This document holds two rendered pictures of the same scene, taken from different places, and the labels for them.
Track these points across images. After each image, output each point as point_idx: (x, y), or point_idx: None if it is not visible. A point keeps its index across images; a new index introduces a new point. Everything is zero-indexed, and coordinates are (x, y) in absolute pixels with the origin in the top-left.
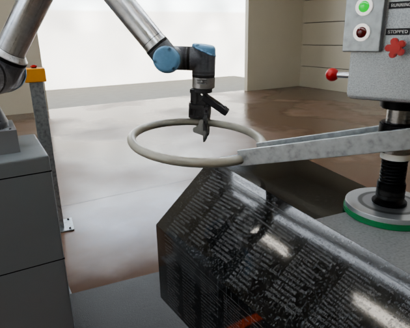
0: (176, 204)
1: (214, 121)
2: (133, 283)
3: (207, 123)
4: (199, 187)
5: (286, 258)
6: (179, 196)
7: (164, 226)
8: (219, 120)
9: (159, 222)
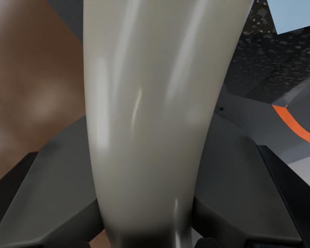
0: (309, 89)
1: (198, 139)
2: None
3: (279, 202)
4: None
5: None
6: (300, 91)
7: None
8: (194, 34)
9: (290, 104)
